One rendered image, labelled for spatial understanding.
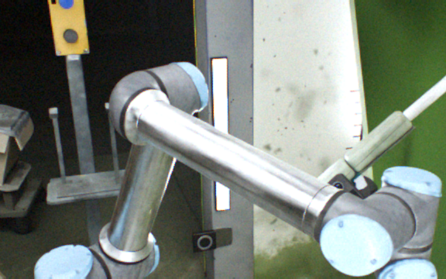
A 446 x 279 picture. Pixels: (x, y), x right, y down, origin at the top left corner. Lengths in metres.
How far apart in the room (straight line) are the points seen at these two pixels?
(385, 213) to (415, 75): 1.05
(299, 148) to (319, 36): 0.46
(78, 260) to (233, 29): 1.03
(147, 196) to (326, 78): 1.11
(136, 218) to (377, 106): 0.82
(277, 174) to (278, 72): 1.32
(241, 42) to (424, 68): 0.67
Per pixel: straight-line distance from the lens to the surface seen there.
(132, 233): 1.47
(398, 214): 0.84
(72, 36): 2.12
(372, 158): 1.21
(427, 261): 0.95
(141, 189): 1.35
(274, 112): 2.20
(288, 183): 0.85
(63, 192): 2.18
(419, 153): 1.94
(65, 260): 1.52
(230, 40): 2.08
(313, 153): 2.34
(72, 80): 2.23
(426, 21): 1.81
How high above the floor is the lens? 1.68
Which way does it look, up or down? 22 degrees down
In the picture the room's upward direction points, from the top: 1 degrees counter-clockwise
